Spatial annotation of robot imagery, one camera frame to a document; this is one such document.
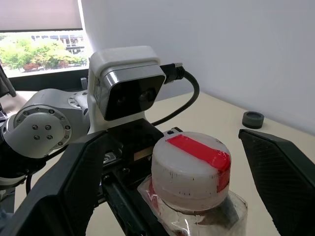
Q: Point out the grey window roller blind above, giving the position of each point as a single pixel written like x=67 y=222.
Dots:
x=39 y=14

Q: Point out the white cap with red tape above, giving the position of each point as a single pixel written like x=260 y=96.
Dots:
x=187 y=172

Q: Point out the clear plastic drink bottle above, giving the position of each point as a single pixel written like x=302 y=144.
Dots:
x=221 y=221

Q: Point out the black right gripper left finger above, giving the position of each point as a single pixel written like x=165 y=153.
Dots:
x=61 y=186

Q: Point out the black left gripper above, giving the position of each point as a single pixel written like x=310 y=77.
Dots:
x=133 y=140

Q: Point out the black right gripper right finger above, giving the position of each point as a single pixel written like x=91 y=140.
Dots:
x=285 y=177

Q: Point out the black window frame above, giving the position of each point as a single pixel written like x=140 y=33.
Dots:
x=49 y=78

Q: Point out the dark grey round cap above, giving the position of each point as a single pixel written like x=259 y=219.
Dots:
x=253 y=120

